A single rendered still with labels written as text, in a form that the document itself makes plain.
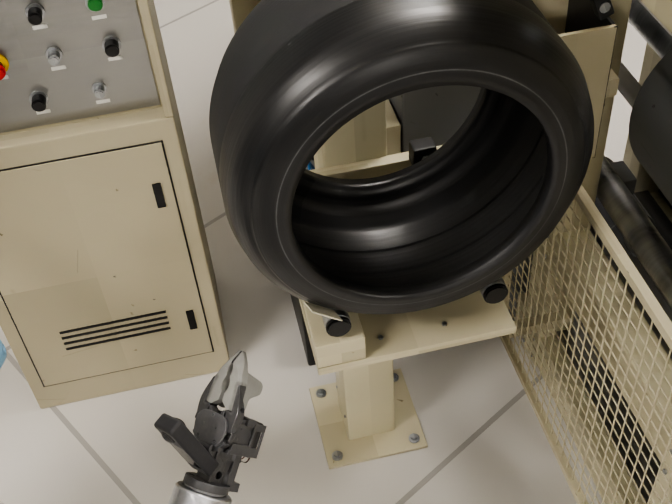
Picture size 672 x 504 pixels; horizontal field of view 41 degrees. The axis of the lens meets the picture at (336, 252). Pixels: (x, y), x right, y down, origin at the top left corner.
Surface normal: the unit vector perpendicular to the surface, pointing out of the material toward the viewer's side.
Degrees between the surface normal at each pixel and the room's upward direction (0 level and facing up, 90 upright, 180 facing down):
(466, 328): 0
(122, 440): 0
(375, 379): 90
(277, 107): 59
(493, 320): 0
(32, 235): 90
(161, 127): 90
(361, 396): 90
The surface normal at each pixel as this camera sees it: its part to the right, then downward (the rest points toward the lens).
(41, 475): -0.06, -0.71
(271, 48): -0.66, -0.44
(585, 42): 0.22, 0.67
